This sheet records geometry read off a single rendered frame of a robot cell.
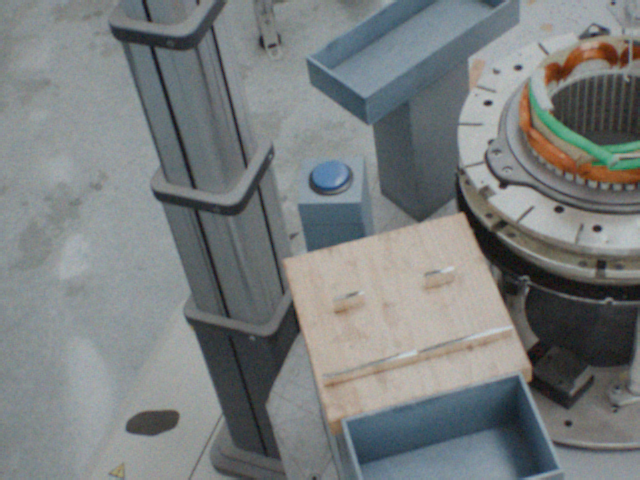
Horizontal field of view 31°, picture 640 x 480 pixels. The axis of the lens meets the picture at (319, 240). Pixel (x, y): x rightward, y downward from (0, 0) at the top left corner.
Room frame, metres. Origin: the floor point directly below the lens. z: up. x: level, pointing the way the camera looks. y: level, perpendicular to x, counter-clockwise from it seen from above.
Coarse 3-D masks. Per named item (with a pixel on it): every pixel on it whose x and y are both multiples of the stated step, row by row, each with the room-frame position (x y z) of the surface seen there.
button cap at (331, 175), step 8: (320, 168) 0.90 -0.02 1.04; (328, 168) 0.90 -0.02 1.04; (336, 168) 0.90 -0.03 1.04; (344, 168) 0.89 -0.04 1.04; (312, 176) 0.89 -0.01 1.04; (320, 176) 0.89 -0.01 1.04; (328, 176) 0.89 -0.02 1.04; (336, 176) 0.88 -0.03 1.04; (344, 176) 0.88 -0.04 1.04; (320, 184) 0.88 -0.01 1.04; (328, 184) 0.88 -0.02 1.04; (336, 184) 0.87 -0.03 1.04; (344, 184) 0.88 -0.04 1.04
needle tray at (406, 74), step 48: (432, 0) 1.17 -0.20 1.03; (480, 0) 1.16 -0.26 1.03; (336, 48) 1.09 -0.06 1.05; (384, 48) 1.10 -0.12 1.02; (432, 48) 1.09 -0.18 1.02; (480, 48) 1.07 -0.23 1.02; (336, 96) 1.02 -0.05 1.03; (384, 96) 0.99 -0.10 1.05; (432, 96) 1.05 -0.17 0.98; (384, 144) 1.08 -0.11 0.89; (432, 144) 1.04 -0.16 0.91; (384, 192) 1.09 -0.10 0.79; (432, 192) 1.04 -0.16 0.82
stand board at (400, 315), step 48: (384, 240) 0.76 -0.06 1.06; (432, 240) 0.75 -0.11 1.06; (336, 288) 0.71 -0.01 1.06; (384, 288) 0.70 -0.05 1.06; (432, 288) 0.69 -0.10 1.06; (480, 288) 0.68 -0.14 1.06; (336, 336) 0.66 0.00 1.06; (384, 336) 0.65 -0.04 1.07; (432, 336) 0.64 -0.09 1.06; (336, 384) 0.60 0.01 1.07; (384, 384) 0.59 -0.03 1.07; (432, 384) 0.58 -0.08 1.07; (336, 432) 0.57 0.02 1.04
